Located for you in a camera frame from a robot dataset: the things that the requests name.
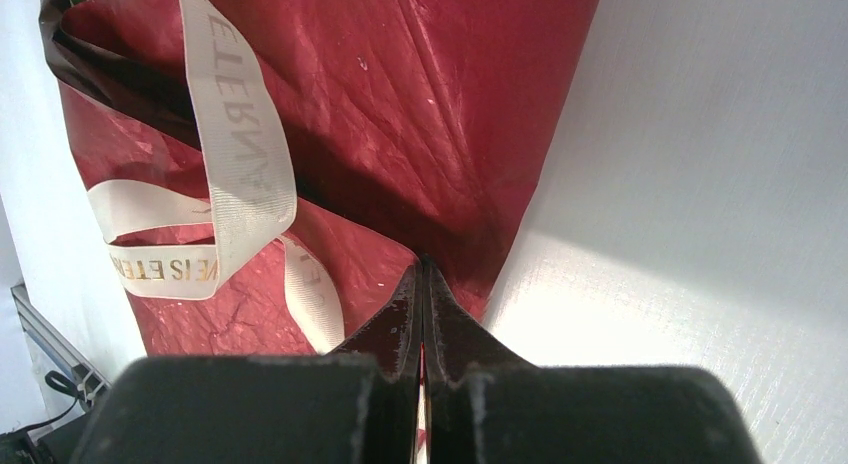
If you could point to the red wrapping paper sheet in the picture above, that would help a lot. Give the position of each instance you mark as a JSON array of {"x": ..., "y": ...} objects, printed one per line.
[{"x": 415, "y": 127}]

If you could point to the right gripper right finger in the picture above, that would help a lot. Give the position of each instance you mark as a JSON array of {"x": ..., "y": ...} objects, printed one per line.
[{"x": 460, "y": 359}]

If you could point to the cream ribbon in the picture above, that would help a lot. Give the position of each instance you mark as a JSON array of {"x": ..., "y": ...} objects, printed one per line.
[{"x": 168, "y": 245}]

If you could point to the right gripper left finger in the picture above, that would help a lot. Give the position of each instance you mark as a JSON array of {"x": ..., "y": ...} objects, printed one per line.
[{"x": 389, "y": 346}]

